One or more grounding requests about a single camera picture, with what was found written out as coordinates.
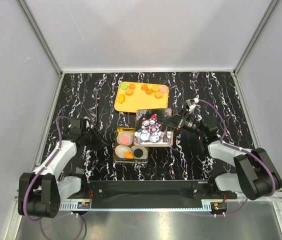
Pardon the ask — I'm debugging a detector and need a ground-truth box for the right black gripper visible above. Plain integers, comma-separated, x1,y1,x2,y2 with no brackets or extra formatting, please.
159,107,205,138

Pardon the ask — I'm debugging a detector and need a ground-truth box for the gold tin lid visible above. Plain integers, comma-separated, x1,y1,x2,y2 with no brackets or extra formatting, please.
133,108,174,147

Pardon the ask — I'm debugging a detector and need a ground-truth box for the pink round cookie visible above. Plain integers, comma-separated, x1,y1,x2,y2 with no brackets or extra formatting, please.
119,136,130,145

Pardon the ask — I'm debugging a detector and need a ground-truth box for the gold tin with cups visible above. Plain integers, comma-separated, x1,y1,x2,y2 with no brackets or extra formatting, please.
113,127,149,164

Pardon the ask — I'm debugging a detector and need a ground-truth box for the orange fish cookie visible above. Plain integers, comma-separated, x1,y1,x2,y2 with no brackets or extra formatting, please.
117,94,125,104
124,151,134,159

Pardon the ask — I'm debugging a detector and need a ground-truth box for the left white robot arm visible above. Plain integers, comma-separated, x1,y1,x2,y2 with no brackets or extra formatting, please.
18,117,107,222

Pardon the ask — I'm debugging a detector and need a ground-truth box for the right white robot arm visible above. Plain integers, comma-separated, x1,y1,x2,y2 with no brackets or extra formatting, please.
159,110,282,201

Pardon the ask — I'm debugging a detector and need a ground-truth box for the orange round cookie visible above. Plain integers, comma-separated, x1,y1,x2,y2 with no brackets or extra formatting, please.
125,89,134,96
154,91,163,99

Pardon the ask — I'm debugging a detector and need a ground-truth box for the pink cookie top right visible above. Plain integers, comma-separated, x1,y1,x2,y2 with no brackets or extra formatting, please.
160,86,167,93

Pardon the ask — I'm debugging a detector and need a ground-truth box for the orange flower cookie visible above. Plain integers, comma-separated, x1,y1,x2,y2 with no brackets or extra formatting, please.
141,85,148,91

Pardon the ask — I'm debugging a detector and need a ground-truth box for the orange plastic tray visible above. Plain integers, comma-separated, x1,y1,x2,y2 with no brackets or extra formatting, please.
114,81,169,113

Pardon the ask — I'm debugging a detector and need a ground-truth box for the orange shell cookie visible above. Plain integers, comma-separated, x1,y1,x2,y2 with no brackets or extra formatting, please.
128,84,136,90

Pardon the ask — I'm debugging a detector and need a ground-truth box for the orange round cookie left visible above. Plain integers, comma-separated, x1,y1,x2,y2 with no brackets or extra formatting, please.
125,89,134,96

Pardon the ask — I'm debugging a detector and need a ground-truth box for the green cookie top left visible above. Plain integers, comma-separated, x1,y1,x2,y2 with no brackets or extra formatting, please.
120,83,128,90

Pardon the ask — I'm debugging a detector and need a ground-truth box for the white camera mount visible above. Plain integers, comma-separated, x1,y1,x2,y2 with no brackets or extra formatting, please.
185,98,199,113

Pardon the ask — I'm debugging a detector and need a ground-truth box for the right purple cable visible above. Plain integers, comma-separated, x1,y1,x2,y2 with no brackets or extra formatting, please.
198,99,279,217

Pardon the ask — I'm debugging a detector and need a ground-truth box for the purple cable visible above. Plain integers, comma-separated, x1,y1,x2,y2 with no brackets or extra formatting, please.
198,99,279,217
22,115,87,238

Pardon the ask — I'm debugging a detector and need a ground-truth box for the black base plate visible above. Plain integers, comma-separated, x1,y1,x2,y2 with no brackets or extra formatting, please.
61,180,237,212

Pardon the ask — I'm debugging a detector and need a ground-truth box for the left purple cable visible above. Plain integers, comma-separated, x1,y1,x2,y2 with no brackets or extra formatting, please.
22,115,87,238

